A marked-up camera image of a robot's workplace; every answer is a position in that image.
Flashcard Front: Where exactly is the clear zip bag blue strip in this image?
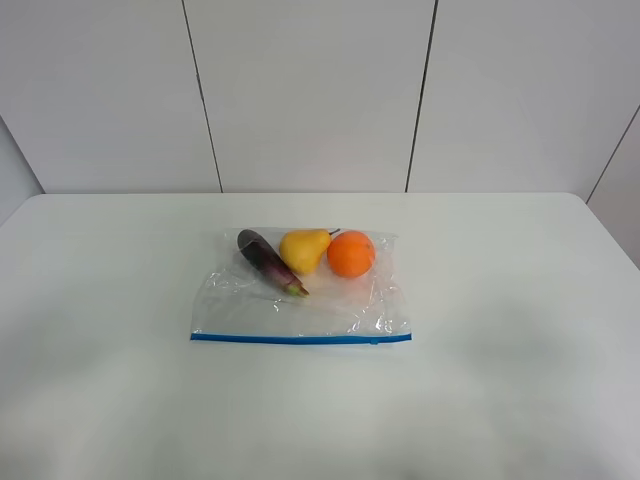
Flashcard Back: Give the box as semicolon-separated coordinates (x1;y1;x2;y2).
191;228;412;346

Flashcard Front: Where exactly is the yellow pear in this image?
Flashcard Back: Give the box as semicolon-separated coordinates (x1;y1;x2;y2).
279;229;339;275

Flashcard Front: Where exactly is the orange fruit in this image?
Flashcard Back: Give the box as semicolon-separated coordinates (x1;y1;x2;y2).
327;231;376;279

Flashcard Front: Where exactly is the purple eggplant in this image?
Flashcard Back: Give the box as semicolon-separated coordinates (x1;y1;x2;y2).
237;229;309;298

